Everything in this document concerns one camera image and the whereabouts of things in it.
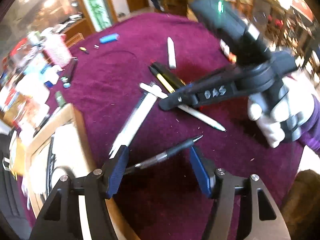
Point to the black bag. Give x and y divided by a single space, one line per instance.
12 192

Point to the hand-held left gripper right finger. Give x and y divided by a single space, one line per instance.
202 172

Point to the plain white pen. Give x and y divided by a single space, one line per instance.
137 120

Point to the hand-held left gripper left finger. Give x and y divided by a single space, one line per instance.
117 172

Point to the small dark cap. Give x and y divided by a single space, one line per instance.
84 50

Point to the small blue white box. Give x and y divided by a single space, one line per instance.
51 77

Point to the bottle in pink knitted cover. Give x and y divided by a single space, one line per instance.
58 50

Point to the person's right hand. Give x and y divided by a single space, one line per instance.
270 125

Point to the black marker red caps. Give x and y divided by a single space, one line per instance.
170 73

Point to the bamboo painted panel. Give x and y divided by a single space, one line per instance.
93 2

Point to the black marker teal cap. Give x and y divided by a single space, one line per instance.
71 72
66 76

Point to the display shelf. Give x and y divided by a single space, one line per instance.
295 30

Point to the cardboard box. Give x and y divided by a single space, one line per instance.
75 125

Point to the brown fuzzy cloth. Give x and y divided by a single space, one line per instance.
302 205

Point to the green marker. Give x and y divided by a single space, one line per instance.
60 98

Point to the white tapered stick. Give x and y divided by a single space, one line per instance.
171 53

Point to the yellow pen black grip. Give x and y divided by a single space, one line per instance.
162 78

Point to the wooden counter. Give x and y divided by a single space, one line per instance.
73 32

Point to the white tube orange cap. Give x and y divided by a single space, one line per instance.
226 50

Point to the white pen dotted print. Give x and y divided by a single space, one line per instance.
202 116

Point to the clear barrel black gel pen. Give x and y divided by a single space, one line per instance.
180 146

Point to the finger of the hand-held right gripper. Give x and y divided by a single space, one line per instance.
215 78
215 93

